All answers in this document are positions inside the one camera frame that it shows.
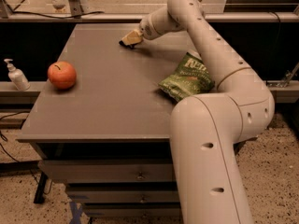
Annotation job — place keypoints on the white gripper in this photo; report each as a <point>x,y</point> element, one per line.
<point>147,27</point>

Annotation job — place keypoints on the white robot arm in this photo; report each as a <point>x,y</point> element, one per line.
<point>205,127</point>

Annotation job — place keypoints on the green kettle chips bag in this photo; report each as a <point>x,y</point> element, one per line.
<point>190,78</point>

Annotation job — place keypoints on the red apple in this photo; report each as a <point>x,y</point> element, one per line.
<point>62,75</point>

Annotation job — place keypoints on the grey drawer cabinet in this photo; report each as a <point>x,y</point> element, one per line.
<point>116,109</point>

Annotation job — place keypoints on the white pump lotion bottle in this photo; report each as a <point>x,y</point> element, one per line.
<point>17,76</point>

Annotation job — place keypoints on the top grey drawer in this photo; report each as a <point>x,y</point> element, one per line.
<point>108,171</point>

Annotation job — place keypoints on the grey drawer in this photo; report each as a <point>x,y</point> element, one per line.
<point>133,193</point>
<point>132,210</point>
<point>108,171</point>

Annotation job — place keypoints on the middle grey drawer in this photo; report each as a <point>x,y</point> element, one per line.
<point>133,193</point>

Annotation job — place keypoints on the bottom grey drawer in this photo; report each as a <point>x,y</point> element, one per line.
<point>132,210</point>

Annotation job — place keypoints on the blue floor tape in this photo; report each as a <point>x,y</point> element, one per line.
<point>77,214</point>

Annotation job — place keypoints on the metal shelf frame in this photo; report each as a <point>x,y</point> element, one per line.
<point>135,10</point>

